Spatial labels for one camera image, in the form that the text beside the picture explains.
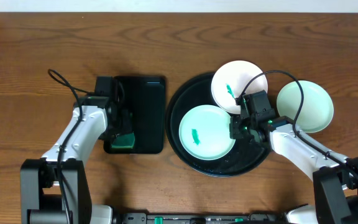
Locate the green scrubbing sponge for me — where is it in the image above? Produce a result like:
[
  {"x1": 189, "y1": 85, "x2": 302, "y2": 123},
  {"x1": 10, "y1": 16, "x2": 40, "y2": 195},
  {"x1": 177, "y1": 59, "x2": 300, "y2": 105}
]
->
[{"x1": 110, "y1": 133, "x2": 135, "y2": 149}]

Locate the mint plate bottom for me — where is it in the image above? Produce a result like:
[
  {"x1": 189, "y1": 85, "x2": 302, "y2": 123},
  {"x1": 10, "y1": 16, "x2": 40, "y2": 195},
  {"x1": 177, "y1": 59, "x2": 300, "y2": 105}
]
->
[{"x1": 178, "y1": 105, "x2": 236, "y2": 161}]

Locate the mint plate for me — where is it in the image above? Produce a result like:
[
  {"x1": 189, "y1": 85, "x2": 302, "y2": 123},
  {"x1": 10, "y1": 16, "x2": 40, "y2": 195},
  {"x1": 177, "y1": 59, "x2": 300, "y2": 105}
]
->
[
  {"x1": 277, "y1": 80, "x2": 334, "y2": 133},
  {"x1": 178, "y1": 105, "x2": 236, "y2": 161}
]

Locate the white plate top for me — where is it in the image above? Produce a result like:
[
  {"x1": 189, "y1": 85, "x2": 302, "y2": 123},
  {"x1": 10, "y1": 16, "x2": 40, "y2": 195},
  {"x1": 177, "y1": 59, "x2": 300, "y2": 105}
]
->
[{"x1": 211, "y1": 60, "x2": 262, "y2": 114}]

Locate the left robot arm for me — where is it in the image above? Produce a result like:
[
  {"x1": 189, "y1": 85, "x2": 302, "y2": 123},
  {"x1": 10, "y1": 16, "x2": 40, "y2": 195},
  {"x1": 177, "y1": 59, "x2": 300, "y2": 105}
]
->
[{"x1": 20, "y1": 90, "x2": 124, "y2": 223}]

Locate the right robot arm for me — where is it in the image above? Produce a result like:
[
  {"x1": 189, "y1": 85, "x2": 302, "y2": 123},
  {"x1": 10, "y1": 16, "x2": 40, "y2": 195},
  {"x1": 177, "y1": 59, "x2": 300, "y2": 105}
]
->
[{"x1": 229, "y1": 113, "x2": 358, "y2": 224}]

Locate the black round tray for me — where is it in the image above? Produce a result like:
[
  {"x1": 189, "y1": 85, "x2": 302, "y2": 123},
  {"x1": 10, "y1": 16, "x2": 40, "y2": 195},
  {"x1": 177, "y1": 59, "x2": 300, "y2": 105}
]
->
[{"x1": 165, "y1": 72, "x2": 270, "y2": 177}]

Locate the black rectangular water tray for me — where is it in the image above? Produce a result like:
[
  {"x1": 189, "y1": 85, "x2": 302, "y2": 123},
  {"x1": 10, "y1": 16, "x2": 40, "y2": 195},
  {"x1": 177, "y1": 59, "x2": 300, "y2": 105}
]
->
[{"x1": 103, "y1": 76, "x2": 166, "y2": 154}]

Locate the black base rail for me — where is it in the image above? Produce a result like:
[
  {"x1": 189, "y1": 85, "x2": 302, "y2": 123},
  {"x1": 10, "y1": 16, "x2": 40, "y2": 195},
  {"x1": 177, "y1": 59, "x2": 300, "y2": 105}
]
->
[{"x1": 113, "y1": 212, "x2": 289, "y2": 224}]

